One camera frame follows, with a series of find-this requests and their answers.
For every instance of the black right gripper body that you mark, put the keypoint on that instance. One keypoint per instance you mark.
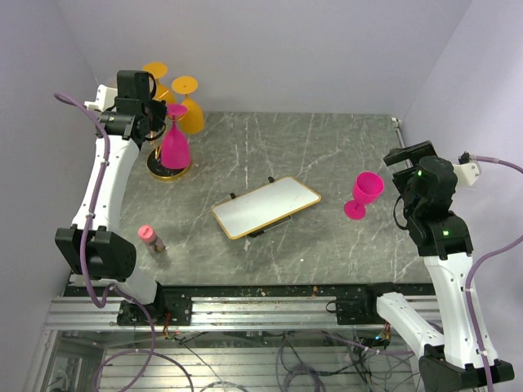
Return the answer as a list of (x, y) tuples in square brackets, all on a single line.
[(402, 178)]

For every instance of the aluminium mounting rail frame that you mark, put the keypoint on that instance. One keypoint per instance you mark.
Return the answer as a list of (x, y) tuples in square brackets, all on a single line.
[(245, 310)]

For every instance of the yellow wine glass front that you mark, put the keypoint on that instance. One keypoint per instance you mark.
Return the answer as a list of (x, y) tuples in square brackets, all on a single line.
[(192, 121)]

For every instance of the gold wire wine glass rack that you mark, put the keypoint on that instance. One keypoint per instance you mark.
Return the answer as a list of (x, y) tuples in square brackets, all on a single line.
[(154, 162)]

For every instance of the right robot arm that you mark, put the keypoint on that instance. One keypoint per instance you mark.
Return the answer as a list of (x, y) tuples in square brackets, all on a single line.
[(444, 242)]

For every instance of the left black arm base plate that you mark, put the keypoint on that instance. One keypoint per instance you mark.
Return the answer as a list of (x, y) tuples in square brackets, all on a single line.
[(173, 309)]

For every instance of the yellow wine glass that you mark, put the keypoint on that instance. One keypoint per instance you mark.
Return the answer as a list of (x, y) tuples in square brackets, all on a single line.
[(162, 93), (192, 121)]

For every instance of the black wire tablet stand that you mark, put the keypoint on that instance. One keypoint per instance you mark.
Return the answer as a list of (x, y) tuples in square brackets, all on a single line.
[(270, 226)]

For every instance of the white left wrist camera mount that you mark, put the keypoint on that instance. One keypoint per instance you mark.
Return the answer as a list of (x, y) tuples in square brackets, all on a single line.
[(105, 97)]

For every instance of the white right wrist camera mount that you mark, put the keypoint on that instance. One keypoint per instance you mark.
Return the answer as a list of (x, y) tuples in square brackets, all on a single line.
[(467, 170)]

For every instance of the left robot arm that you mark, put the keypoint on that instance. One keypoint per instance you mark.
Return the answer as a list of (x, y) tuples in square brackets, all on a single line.
[(92, 245)]

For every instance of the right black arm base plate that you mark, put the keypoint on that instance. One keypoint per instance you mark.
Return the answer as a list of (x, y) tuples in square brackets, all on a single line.
[(360, 308)]

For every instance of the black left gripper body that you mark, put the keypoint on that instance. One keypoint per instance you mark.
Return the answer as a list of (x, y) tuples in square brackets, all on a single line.
[(158, 110)]

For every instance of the white tablet yellow frame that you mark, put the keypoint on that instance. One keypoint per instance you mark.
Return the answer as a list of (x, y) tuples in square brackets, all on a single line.
[(257, 209)]

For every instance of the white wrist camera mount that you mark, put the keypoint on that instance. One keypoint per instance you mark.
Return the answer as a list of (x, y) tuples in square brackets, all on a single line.
[(467, 170), (105, 97)]

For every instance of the yellow wine glass rear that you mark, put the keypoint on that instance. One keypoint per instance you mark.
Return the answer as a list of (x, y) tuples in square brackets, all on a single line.
[(162, 93)]

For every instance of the small bottle pink cap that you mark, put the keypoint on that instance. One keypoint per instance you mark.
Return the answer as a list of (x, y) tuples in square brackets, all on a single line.
[(150, 238)]

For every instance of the pink wine glass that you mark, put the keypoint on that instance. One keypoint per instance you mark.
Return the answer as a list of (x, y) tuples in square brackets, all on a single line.
[(366, 190), (175, 152)]

